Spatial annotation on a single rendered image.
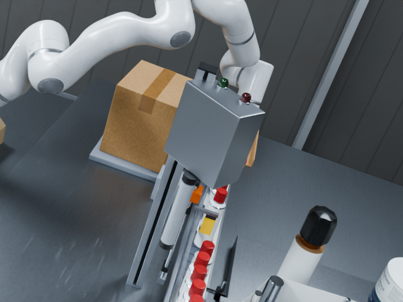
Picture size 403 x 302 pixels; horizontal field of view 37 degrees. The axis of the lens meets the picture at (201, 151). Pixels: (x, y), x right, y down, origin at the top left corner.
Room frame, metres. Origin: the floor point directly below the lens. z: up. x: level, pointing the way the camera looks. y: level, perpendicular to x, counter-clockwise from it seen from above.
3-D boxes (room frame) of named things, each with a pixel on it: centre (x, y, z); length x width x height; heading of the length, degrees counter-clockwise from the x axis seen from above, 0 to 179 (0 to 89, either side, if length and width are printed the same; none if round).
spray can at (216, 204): (1.52, -0.10, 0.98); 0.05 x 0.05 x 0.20
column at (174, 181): (1.32, 0.05, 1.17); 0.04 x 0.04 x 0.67; 1
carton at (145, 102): (2.04, 0.22, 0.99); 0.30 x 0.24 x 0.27; 177
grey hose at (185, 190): (1.20, 0.00, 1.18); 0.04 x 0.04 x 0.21
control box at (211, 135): (1.26, -0.01, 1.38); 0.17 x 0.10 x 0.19; 56
